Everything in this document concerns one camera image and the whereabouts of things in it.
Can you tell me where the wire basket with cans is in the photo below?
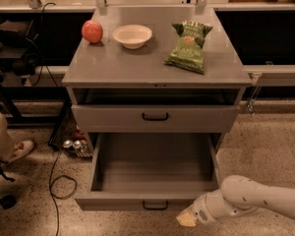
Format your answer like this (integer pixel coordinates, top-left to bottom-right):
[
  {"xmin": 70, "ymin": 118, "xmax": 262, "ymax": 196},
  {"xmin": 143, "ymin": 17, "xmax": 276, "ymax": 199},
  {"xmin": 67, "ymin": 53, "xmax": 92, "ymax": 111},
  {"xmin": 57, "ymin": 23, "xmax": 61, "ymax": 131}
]
[{"xmin": 48, "ymin": 108, "xmax": 92, "ymax": 158}]

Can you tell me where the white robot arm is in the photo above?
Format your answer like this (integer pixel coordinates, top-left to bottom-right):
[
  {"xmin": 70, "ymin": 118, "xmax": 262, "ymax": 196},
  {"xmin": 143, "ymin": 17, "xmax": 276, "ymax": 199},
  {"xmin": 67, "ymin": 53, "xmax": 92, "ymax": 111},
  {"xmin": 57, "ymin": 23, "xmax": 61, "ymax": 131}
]
[{"xmin": 176, "ymin": 175, "xmax": 295, "ymax": 227}]

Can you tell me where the white sneaker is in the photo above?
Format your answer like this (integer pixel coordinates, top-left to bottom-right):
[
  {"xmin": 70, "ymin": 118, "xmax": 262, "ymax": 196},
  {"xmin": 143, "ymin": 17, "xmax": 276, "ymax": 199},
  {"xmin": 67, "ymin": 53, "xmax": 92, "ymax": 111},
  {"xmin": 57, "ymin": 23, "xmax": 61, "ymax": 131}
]
[{"xmin": 8, "ymin": 140, "xmax": 34, "ymax": 164}]

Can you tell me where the green chip bag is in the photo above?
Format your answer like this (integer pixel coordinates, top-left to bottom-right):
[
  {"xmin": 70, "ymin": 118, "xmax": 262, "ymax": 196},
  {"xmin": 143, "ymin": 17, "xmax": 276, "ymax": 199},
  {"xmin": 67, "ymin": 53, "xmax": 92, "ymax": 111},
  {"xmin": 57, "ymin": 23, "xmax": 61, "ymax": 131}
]
[{"xmin": 164, "ymin": 21, "xmax": 212, "ymax": 74}]

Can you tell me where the grey drawer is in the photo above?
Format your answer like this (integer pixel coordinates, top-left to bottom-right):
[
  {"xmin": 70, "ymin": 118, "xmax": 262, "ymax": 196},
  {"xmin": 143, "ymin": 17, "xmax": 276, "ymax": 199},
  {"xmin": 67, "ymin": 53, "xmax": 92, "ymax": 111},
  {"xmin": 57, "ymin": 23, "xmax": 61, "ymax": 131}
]
[
  {"xmin": 72, "ymin": 105, "xmax": 239, "ymax": 133},
  {"xmin": 76, "ymin": 133, "xmax": 219, "ymax": 211}
]

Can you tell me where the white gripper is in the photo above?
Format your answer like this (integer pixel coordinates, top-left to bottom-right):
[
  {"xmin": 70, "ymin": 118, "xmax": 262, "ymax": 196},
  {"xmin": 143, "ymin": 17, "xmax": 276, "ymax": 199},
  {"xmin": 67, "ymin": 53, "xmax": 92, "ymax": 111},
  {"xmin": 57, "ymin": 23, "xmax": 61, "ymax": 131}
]
[{"xmin": 176, "ymin": 190, "xmax": 233, "ymax": 227}]

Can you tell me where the black equipment on shelf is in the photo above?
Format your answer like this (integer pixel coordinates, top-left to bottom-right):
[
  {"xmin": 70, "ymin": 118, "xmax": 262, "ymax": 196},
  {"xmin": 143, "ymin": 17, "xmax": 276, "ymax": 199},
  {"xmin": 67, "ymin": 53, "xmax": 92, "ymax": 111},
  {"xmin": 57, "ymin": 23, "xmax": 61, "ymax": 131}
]
[{"xmin": 0, "ymin": 16, "xmax": 41, "ymax": 87}]

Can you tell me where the grey drawer cabinet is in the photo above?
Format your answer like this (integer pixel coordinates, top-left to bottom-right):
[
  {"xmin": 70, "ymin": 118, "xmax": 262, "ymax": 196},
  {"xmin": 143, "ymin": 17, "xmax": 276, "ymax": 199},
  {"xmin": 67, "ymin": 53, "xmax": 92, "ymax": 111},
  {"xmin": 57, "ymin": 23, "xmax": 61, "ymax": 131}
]
[{"xmin": 63, "ymin": 6, "xmax": 251, "ymax": 145}]

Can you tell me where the red apple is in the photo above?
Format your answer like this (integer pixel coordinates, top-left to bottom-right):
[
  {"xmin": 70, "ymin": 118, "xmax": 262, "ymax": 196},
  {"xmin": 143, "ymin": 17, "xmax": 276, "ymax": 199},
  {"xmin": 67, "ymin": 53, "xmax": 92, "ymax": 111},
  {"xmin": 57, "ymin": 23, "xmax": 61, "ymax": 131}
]
[{"xmin": 82, "ymin": 21, "xmax": 103, "ymax": 43}]

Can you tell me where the black floor cable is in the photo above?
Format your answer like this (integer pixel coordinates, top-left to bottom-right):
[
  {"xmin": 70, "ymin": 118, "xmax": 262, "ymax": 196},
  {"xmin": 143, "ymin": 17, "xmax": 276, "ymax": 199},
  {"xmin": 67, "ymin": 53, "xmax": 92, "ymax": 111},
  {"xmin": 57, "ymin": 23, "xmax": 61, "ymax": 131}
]
[{"xmin": 48, "ymin": 149, "xmax": 79, "ymax": 236}]

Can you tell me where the white paper bowl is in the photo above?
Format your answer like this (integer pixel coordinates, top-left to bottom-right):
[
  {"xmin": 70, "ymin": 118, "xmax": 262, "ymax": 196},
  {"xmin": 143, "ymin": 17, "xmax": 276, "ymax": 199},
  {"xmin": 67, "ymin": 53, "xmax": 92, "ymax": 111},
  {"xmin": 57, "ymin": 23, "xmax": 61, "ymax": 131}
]
[{"xmin": 113, "ymin": 25, "xmax": 152, "ymax": 49}]

